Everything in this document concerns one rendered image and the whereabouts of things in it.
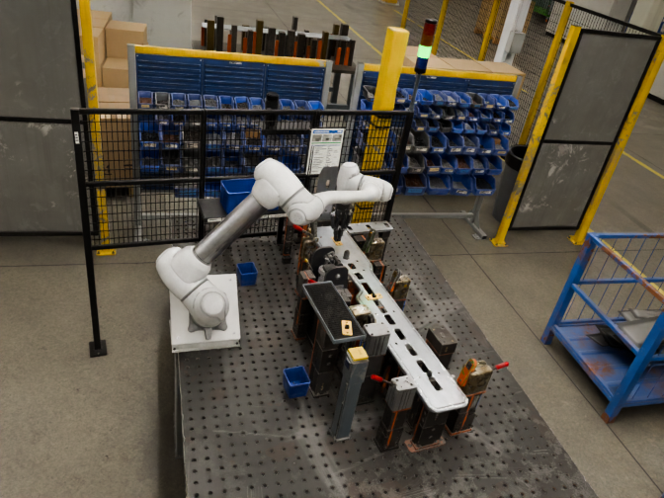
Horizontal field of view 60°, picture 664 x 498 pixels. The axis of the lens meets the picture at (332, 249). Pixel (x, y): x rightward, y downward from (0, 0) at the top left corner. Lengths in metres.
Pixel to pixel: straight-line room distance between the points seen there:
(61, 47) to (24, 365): 1.96
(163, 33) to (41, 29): 5.00
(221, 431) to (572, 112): 4.01
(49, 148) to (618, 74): 4.45
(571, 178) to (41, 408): 4.62
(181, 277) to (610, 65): 4.01
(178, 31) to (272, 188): 6.79
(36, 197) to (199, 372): 2.32
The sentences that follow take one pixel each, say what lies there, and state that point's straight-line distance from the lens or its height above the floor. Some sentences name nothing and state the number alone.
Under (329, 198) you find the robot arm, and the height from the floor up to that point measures 1.44.
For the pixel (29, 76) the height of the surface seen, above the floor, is 1.34.
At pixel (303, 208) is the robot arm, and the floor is 1.50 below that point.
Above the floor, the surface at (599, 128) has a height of 1.18.
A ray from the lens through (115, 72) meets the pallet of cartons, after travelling 6.53.
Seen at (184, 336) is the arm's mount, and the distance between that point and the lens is 2.75.
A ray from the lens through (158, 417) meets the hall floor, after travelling 3.46.
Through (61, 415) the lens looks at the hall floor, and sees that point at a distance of 3.55.
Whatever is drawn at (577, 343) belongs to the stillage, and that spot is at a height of 0.16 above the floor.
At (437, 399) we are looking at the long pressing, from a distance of 2.33.
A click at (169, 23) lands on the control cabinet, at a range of 8.98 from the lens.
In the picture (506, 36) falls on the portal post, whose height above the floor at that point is 1.49.
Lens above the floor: 2.61
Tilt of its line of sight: 32 degrees down
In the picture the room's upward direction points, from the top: 10 degrees clockwise
